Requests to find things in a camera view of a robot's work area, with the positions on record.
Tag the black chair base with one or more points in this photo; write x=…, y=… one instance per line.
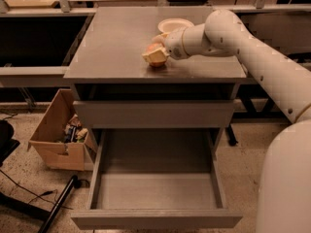
x=7, y=143

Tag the grey drawer cabinet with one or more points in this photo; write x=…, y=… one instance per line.
x=108, y=65

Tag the cardboard box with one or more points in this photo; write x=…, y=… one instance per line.
x=49, y=137

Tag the open grey middle drawer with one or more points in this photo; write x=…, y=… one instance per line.
x=156, y=179

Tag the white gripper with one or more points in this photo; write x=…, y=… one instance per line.
x=174, y=45

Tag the black stand leg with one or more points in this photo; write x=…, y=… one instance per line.
x=73, y=183

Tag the white bowl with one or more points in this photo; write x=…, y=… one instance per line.
x=170, y=24

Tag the grey top drawer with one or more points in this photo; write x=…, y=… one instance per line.
x=154, y=114

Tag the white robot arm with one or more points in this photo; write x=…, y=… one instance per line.
x=284, y=204

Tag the red apple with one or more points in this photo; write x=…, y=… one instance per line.
x=153, y=46

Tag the items in cardboard box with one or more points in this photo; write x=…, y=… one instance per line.
x=73, y=131

